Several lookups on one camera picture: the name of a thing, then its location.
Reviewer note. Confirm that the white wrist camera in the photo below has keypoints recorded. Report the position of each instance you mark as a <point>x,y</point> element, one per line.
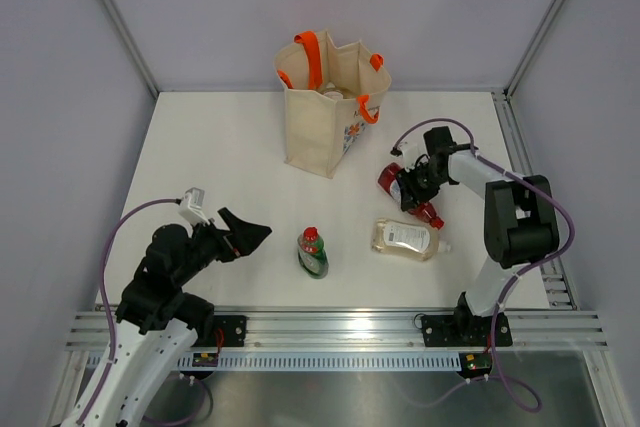
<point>192,204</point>
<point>409,154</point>

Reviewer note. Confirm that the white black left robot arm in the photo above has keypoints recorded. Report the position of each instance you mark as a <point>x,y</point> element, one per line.
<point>156,322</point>

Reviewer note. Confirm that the beige canvas bag orange handles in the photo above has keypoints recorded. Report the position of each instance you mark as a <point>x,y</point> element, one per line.
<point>318,130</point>

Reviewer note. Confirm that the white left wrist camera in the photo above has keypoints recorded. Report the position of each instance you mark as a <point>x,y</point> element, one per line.
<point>192,204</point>

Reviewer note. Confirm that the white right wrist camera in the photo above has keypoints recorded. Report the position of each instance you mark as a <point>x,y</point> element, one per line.
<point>409,154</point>

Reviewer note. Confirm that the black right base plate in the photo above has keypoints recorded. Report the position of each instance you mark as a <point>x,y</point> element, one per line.
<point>447,331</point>

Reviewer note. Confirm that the right aluminium corner post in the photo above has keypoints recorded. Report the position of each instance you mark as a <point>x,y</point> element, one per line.
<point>540,35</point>

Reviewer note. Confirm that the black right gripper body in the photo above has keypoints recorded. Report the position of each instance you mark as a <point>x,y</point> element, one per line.
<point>422,177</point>

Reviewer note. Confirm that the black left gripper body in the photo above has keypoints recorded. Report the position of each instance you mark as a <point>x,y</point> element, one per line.
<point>209,244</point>

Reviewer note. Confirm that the clear soap bottle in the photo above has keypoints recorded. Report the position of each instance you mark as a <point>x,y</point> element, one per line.
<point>419,242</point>

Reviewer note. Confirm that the left aluminium corner post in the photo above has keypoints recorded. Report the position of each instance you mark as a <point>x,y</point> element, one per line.
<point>122,31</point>

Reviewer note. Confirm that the green dish soap bottle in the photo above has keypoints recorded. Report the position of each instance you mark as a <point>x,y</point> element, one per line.
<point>311,252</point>

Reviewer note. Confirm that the yellow dish soap bottle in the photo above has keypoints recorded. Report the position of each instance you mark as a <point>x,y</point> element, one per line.
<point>335,94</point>

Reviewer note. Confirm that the aluminium mounting rail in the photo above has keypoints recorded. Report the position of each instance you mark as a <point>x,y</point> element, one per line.
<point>398,329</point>

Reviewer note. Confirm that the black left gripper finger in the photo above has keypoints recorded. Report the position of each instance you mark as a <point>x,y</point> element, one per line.
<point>243,248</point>
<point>243,233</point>

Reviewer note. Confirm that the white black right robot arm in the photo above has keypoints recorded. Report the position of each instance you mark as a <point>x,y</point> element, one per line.
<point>463,164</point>

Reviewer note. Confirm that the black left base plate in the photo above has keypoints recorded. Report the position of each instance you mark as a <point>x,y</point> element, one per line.
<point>229,331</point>

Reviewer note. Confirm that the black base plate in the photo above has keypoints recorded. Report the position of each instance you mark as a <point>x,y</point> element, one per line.
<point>447,331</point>
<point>229,331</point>

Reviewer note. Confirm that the right side aluminium rail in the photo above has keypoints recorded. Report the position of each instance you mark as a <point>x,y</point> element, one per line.
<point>522,209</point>

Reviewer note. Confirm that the red dish soap bottle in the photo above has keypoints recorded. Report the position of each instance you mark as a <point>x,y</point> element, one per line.
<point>425,212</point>

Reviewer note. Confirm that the white slotted cable duct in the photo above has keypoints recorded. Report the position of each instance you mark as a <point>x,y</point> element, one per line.
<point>321,362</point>

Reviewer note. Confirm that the aluminium corner post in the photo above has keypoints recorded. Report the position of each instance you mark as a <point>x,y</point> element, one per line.
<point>122,31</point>
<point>540,35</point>

